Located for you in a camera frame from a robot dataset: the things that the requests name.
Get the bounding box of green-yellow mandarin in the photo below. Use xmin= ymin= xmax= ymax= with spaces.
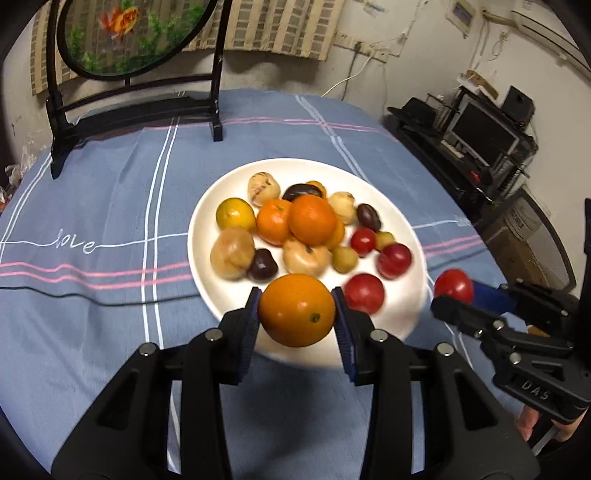
xmin=215 ymin=198 xmax=256 ymax=232

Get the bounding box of white round plate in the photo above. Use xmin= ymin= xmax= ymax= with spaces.
xmin=187 ymin=158 xmax=428 ymax=370

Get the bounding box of white hanging cable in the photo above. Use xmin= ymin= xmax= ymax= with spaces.
xmin=480 ymin=9 xmax=513 ymax=65

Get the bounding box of white air conditioner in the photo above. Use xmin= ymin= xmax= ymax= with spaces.
xmin=510 ymin=7 xmax=583 ymax=60

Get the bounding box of red cherry tomato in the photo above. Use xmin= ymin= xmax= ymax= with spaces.
xmin=434 ymin=269 xmax=475 ymax=305
xmin=350 ymin=227 xmax=377 ymax=257

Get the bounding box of black metal desk rack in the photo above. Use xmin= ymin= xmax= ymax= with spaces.
xmin=387 ymin=85 xmax=541 ymax=217

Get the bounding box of computer monitor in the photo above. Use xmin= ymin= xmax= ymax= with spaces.
xmin=445 ymin=99 xmax=522 ymax=169

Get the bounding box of blue plaid tablecloth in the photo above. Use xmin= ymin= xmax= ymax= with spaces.
xmin=0 ymin=88 xmax=527 ymax=480

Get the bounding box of black hat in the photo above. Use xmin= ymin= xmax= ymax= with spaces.
xmin=387 ymin=97 xmax=444 ymax=134

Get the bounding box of orange mandarin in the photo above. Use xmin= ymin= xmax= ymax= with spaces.
xmin=256 ymin=198 xmax=296 ymax=246
xmin=288 ymin=194 xmax=338 ymax=246

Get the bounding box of beige round fruit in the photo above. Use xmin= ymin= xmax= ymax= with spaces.
xmin=283 ymin=237 xmax=333 ymax=278
xmin=210 ymin=226 xmax=256 ymax=280

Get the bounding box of clear plastic bag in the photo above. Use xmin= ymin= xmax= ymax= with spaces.
xmin=0 ymin=134 xmax=51 ymax=204

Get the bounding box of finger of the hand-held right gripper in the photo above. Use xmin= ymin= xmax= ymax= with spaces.
xmin=431 ymin=296 xmax=573 ymax=379
xmin=473 ymin=281 xmax=580 ymax=344

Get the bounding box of person's right hand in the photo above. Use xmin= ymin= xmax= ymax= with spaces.
xmin=516 ymin=406 xmax=589 ymax=444

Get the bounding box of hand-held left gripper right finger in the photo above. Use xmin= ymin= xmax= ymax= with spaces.
xmin=330 ymin=286 xmax=541 ymax=480

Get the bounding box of black speaker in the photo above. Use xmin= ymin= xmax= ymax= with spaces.
xmin=501 ymin=85 xmax=536 ymax=125

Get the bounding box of red plum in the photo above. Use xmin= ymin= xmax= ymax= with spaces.
xmin=344 ymin=273 xmax=386 ymax=315
xmin=376 ymin=243 xmax=413 ymax=280

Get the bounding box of large dark purple passion fruit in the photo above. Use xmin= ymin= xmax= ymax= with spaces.
xmin=281 ymin=183 xmax=324 ymax=202

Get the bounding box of round goldfish table screen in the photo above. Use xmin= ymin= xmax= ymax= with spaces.
xmin=46 ymin=0 xmax=236 ymax=181

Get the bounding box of small dark purple fruit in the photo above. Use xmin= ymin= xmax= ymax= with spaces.
xmin=247 ymin=248 xmax=278 ymax=283
xmin=356 ymin=203 xmax=382 ymax=232

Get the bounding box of beige striped curtain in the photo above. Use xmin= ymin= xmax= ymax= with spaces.
xmin=30 ymin=0 xmax=347 ymax=97

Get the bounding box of white power strip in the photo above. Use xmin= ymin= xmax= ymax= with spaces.
xmin=351 ymin=39 xmax=391 ymax=63

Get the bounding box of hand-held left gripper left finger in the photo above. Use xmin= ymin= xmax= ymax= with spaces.
xmin=51 ymin=286 xmax=262 ymax=480

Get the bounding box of cardboard box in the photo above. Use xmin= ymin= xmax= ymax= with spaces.
xmin=480 ymin=185 xmax=578 ymax=291

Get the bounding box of striped pepino melon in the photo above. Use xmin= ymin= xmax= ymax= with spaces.
xmin=247 ymin=172 xmax=282 ymax=207

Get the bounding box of white wall panel box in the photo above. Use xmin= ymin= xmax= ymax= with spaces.
xmin=445 ymin=0 xmax=476 ymax=38

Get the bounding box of white power cable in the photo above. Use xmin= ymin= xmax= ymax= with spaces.
xmin=321 ymin=55 xmax=372 ymax=97

